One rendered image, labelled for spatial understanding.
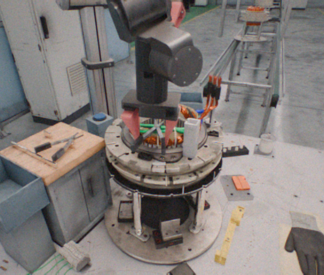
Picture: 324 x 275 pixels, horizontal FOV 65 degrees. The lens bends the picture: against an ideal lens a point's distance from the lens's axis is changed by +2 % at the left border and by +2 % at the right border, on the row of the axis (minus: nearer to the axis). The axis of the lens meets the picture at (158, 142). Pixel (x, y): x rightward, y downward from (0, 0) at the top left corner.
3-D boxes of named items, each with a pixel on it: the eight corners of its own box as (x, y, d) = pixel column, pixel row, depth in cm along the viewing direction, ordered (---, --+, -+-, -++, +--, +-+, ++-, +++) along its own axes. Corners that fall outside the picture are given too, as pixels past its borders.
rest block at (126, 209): (133, 205, 84) (133, 200, 82) (132, 218, 79) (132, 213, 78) (121, 205, 84) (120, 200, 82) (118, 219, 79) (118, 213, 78)
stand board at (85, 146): (47, 186, 59) (44, 178, 57) (0, 159, 67) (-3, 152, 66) (106, 145, 73) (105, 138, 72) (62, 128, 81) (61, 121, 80)
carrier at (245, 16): (245, 34, 342) (249, 9, 325) (272, 39, 317) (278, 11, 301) (227, 38, 321) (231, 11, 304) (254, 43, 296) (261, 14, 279)
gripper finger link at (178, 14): (177, 40, 53) (183, -9, 51) (144, 38, 54) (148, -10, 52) (182, 46, 59) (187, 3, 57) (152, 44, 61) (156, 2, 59)
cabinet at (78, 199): (69, 252, 73) (47, 185, 59) (29, 224, 82) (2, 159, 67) (114, 209, 87) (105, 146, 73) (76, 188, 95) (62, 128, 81)
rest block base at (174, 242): (152, 235, 76) (152, 230, 75) (177, 229, 78) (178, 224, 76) (156, 249, 72) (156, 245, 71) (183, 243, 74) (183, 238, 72)
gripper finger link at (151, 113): (175, 154, 48) (178, 110, 43) (139, 150, 49) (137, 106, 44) (179, 137, 54) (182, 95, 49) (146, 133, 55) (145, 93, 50)
